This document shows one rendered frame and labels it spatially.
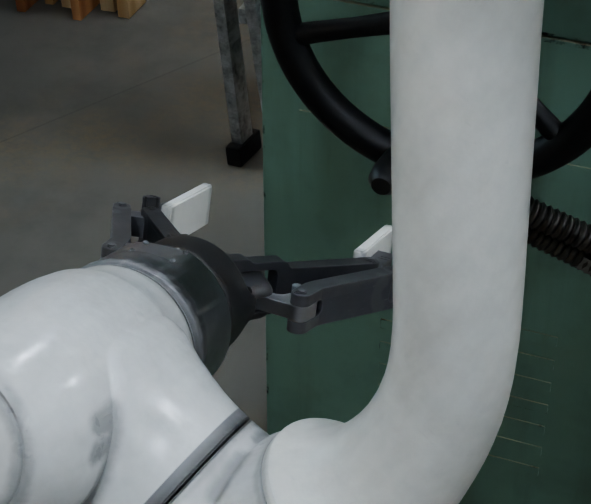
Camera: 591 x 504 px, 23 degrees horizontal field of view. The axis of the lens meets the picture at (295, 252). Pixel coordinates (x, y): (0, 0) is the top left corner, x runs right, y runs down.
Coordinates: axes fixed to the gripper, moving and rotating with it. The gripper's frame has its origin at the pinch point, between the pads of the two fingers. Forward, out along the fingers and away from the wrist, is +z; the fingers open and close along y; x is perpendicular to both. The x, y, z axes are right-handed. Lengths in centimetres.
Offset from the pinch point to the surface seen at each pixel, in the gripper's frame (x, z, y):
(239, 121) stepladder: 24, 120, 50
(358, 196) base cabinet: 8.1, 39.0, 6.3
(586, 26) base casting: -12.8, 31.8, -13.1
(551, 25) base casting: -12.3, 31.9, -10.2
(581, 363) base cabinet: 21, 44, -17
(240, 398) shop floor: 49, 74, 28
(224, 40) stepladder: 11, 115, 52
